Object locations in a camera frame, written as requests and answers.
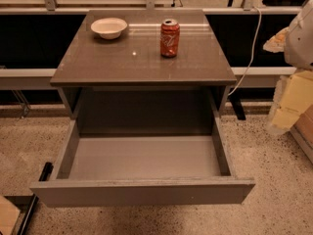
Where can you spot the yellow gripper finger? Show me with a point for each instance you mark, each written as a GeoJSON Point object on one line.
{"type": "Point", "coordinates": [277, 42]}
{"type": "Point", "coordinates": [292, 97]}

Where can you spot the red coke can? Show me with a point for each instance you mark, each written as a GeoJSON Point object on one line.
{"type": "Point", "coordinates": [169, 38]}

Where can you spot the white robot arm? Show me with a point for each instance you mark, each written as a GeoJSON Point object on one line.
{"type": "Point", "coordinates": [298, 50]}

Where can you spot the grey cabinet with top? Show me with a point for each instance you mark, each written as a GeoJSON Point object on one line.
{"type": "Point", "coordinates": [125, 87]}

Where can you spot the open grey top drawer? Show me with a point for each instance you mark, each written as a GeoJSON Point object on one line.
{"type": "Point", "coordinates": [143, 148]}

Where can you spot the cardboard box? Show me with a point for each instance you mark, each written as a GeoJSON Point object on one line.
{"type": "Point", "coordinates": [302, 132]}

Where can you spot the black table leg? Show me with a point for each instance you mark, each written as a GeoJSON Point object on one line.
{"type": "Point", "coordinates": [235, 99]}

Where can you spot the white paper bowl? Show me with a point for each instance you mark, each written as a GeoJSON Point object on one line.
{"type": "Point", "coordinates": [109, 28]}

